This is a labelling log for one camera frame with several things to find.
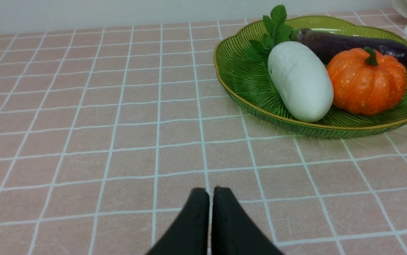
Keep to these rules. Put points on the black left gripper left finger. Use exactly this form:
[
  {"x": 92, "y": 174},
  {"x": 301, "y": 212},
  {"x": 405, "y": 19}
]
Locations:
[{"x": 188, "y": 234}]

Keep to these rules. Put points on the green ribbed glass plate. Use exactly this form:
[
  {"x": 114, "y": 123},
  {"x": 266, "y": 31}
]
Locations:
[{"x": 249, "y": 85}]

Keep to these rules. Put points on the white radish with leaves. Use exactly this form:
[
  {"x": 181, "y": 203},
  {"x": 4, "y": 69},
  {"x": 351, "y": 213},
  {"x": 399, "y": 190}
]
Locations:
[{"x": 298, "y": 74}]

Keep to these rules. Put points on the orange toy pumpkin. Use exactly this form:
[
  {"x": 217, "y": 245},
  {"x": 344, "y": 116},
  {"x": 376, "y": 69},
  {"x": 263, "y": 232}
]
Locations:
[{"x": 366, "y": 81}]

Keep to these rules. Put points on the dark purple eggplant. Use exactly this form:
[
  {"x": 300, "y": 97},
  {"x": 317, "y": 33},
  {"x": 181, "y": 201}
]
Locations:
[{"x": 326, "y": 45}]

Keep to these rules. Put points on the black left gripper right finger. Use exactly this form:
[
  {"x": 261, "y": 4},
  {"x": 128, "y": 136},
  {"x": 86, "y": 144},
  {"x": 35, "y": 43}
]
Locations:
[{"x": 233, "y": 232}]

